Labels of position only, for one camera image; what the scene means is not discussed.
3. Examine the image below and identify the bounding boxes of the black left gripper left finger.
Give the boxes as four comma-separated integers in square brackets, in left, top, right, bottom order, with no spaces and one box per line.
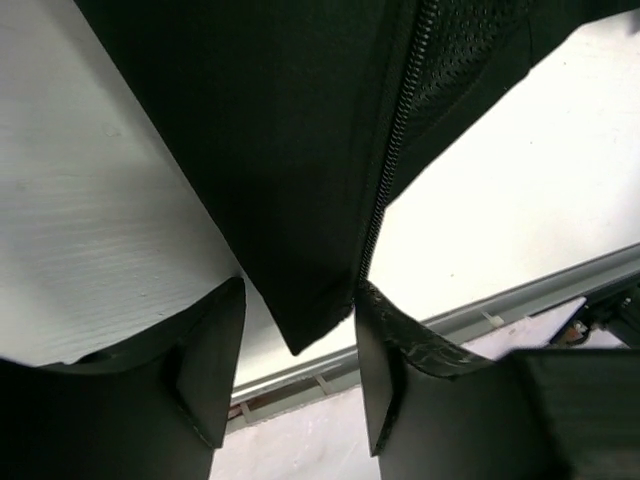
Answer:
[1,277,246,479]

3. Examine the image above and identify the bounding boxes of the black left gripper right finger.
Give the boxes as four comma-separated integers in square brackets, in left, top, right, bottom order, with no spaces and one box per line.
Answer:
[355,284,639,479]

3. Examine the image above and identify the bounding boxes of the black zip jacket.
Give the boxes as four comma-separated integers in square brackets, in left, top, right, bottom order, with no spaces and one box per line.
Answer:
[79,1,638,354]

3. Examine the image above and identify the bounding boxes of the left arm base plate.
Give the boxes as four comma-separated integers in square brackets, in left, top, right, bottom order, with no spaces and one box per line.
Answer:
[548,284,639,348]

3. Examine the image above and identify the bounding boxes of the aluminium front table rail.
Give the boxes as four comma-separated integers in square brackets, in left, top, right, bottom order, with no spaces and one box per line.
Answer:
[231,244,639,405]

